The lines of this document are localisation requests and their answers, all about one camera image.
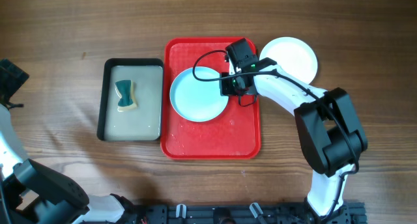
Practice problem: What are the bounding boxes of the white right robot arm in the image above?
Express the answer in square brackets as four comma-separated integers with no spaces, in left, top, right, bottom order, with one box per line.
[220,56,367,223]

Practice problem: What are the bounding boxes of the red plastic tray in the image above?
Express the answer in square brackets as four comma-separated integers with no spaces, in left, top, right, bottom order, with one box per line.
[160,36,261,160]

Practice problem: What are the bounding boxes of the green yellow sponge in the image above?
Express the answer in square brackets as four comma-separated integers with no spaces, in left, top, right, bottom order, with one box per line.
[115,79,137,112]

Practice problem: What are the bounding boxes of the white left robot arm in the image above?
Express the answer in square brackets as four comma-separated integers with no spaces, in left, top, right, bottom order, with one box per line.
[1,59,138,224]

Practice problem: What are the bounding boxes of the light blue top plate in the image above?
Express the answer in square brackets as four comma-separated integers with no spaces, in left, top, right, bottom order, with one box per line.
[169,66,229,122]

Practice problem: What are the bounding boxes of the white plate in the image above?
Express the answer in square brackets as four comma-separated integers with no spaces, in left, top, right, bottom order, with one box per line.
[260,36,319,84]

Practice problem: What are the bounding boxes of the black water basin tray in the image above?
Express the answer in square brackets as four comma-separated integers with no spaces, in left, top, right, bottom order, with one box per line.
[96,58,164,141]

